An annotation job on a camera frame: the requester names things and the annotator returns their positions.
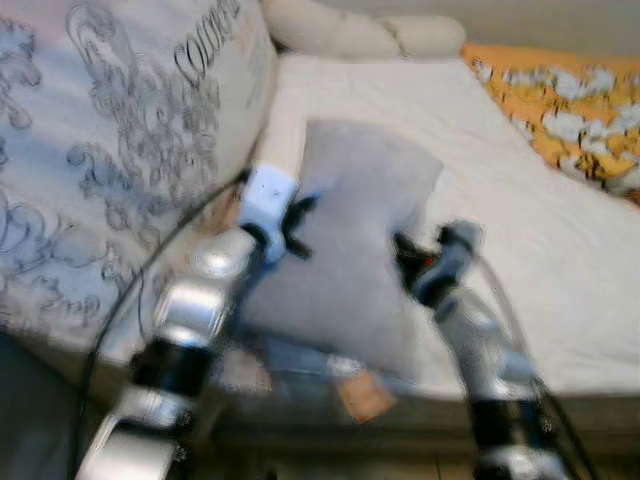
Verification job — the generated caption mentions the plain grey pillow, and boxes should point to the plain grey pillow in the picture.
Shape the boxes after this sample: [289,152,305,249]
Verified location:
[240,118,446,381]

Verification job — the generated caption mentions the white bed sheet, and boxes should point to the white bed sheet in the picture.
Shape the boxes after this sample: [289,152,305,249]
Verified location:
[255,52,640,401]

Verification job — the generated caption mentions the blue jeans with brown patch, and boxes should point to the blue jeans with brown patch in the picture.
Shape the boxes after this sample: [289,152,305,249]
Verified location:
[215,335,401,425]

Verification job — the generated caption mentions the beige padded headboard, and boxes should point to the beige padded headboard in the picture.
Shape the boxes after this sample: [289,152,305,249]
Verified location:
[258,0,468,61]

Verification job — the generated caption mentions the orange floral blanket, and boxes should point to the orange floral blanket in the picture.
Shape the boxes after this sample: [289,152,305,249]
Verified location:
[462,42,640,206]

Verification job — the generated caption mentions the large cushion with grey print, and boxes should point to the large cushion with grey print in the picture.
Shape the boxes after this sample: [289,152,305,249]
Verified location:
[0,0,279,353]

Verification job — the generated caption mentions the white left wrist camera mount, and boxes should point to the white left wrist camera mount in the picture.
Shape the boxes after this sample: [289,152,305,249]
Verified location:
[238,163,301,243]

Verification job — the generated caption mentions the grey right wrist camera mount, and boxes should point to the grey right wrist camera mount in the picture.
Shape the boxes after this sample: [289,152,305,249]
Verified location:
[435,220,486,286]

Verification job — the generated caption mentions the dark bed frame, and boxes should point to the dark bed frame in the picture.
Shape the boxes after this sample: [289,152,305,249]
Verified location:
[190,392,640,467]

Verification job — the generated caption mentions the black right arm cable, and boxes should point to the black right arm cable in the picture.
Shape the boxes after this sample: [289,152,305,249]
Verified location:
[478,255,603,480]

